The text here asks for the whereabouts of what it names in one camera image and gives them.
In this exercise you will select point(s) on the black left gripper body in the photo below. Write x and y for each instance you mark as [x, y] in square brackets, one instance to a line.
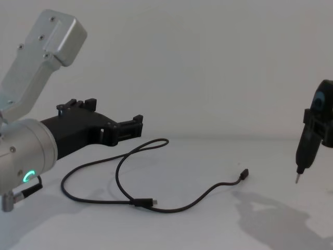
[78, 130]

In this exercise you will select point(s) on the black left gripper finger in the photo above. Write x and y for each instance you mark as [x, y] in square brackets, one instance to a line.
[89, 104]
[128, 129]

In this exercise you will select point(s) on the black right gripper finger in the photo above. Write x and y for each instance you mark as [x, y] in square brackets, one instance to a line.
[318, 124]

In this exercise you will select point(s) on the black electric screwdriver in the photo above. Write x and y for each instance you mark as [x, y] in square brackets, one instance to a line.
[308, 151]

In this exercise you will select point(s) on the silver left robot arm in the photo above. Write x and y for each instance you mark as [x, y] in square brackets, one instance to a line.
[26, 145]

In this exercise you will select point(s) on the white table cloth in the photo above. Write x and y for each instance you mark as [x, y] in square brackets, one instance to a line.
[182, 229]

